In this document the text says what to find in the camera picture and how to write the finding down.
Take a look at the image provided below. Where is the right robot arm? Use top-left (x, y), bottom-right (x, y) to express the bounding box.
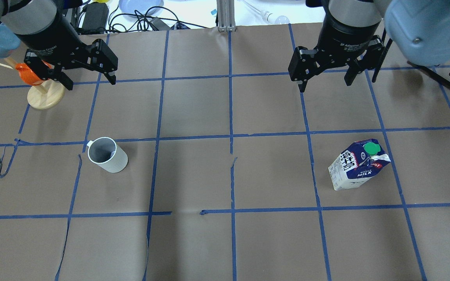
top-left (288, 0), bottom-right (450, 92)

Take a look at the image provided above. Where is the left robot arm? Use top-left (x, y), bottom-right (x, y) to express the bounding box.
top-left (0, 0), bottom-right (118, 90)

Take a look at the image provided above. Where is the black wire mug rack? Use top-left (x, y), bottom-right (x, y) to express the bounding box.
top-left (407, 55), bottom-right (450, 98)

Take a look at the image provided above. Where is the light bulb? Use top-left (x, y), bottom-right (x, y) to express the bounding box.
top-left (260, 10), bottom-right (290, 25)

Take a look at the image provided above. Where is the blue white milk carton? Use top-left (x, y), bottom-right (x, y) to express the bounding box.
top-left (328, 139), bottom-right (391, 191)

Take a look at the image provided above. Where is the black power adapter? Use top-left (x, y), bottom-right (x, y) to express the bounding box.
top-left (80, 2), bottom-right (109, 34)

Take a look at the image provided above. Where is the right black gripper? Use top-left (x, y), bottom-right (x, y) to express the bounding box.
top-left (288, 16), bottom-right (385, 93)

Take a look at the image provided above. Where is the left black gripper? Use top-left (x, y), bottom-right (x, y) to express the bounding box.
top-left (17, 16), bottom-right (118, 91)

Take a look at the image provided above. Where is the blue plate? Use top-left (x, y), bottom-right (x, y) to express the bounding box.
top-left (118, 0), bottom-right (164, 18)

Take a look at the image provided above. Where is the white mug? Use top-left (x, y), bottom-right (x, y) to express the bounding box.
top-left (86, 137), bottom-right (129, 174)

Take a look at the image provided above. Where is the orange cup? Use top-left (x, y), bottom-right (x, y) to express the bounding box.
top-left (15, 63), bottom-right (46, 86)

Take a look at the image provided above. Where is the aluminium frame post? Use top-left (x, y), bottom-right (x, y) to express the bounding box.
top-left (216, 0), bottom-right (236, 32)

